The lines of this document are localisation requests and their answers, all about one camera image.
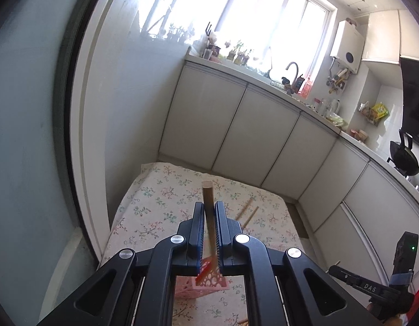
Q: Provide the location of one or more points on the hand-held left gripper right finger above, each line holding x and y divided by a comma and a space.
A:
219, 258

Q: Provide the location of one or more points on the frosted glass sliding door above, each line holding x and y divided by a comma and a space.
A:
25, 142

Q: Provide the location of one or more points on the black pronged hook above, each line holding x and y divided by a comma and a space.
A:
208, 29

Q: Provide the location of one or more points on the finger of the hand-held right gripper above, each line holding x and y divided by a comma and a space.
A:
362, 283

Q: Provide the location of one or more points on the black wok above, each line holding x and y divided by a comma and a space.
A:
404, 158

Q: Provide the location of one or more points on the small brown dishes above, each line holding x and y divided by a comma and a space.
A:
360, 134

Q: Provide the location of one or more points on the red plastic spoon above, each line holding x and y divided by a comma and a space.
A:
206, 268

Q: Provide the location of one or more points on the dark soap bottle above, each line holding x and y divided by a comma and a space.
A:
299, 83

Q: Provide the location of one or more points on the white kitchen countertop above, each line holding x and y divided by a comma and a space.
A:
365, 147

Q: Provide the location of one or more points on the round wooden chopstick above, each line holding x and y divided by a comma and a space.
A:
208, 203
243, 322
337, 263
245, 207
252, 215

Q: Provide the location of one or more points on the yellow snack packet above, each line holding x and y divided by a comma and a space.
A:
379, 110

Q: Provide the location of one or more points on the white kitchen base cabinets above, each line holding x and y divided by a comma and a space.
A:
229, 115

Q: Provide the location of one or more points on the bright kitchen window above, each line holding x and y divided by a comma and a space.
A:
263, 17

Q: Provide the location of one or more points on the row of small potted plants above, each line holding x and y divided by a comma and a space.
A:
240, 53

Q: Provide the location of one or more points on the white plastic jug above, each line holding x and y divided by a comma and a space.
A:
335, 107

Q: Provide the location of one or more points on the white water heater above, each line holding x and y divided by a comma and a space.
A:
347, 46

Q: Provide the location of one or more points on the floral tablecloth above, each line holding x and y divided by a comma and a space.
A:
161, 193

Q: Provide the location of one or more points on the pale green plastic bag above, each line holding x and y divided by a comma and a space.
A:
335, 119

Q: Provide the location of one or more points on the red dish soap bottle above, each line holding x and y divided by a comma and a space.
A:
306, 86

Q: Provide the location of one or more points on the white wall cabinet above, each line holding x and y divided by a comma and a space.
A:
382, 37

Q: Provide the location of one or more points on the curved metal faucet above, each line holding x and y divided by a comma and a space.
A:
295, 66

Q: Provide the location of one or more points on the pink perforated utensil basket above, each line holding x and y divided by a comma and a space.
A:
212, 280

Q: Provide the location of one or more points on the black range hood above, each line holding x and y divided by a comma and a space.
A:
415, 95

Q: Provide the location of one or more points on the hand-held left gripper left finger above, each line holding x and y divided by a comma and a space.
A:
200, 261

